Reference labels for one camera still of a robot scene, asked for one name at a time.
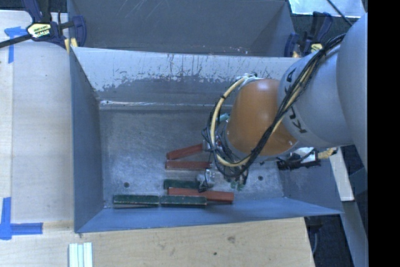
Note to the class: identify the grey metal bin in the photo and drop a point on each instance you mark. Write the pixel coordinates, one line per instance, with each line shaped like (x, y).
(175, 25)

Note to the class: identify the red-brown flat block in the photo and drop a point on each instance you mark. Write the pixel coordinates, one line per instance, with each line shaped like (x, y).
(184, 151)
(215, 195)
(187, 164)

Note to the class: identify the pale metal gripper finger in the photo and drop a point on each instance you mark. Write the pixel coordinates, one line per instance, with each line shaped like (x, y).
(210, 175)
(207, 145)

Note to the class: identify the pale wood board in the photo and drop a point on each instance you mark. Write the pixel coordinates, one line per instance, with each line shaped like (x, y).
(40, 134)

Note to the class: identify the dark green flat block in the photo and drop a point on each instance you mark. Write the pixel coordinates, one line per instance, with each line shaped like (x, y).
(179, 184)
(136, 199)
(182, 200)

